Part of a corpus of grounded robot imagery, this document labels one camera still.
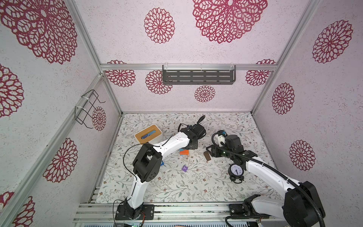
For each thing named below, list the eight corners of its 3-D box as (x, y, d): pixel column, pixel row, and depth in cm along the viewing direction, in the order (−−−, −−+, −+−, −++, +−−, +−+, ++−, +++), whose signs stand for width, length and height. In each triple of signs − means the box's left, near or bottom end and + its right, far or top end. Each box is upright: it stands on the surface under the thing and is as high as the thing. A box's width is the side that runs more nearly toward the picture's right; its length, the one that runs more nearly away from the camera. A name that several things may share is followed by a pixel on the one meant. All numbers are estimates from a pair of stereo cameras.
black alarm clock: (230, 183, 86) (232, 181, 83) (226, 165, 93) (227, 163, 90) (244, 183, 86) (246, 181, 83) (239, 165, 93) (241, 163, 90)
